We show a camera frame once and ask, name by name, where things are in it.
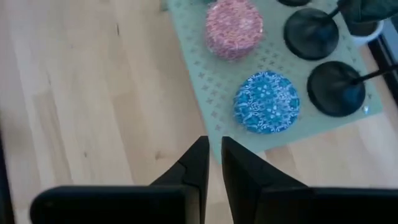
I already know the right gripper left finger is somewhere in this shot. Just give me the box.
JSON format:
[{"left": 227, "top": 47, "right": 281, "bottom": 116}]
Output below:
[{"left": 149, "top": 135, "right": 210, "bottom": 224}]

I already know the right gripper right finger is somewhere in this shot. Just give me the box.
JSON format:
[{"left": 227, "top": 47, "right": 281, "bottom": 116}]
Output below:
[{"left": 221, "top": 136, "right": 308, "bottom": 224}]

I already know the dark blue patterned round tin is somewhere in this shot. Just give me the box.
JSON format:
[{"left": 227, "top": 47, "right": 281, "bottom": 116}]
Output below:
[{"left": 233, "top": 70, "right": 301, "bottom": 135}]

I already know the black metal candlestick holder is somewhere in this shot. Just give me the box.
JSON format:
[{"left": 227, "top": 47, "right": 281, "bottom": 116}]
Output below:
[
  {"left": 307, "top": 60, "right": 398, "bottom": 118},
  {"left": 283, "top": 5, "right": 343, "bottom": 61},
  {"left": 275, "top": 0, "right": 312, "bottom": 8}
]

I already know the pink patterned round tin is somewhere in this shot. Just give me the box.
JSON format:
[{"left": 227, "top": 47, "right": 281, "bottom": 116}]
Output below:
[{"left": 204, "top": 0, "right": 264, "bottom": 61}]

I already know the green perforated metal shelf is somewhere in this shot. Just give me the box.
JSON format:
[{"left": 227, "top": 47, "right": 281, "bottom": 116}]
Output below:
[{"left": 164, "top": 0, "right": 384, "bottom": 165}]

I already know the green plant in white pot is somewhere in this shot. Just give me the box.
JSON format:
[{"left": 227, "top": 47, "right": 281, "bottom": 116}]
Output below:
[{"left": 336, "top": 0, "right": 398, "bottom": 47}]

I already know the black aluminium table frame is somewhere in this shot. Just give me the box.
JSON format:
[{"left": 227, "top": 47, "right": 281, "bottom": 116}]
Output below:
[{"left": 0, "top": 36, "right": 398, "bottom": 224}]

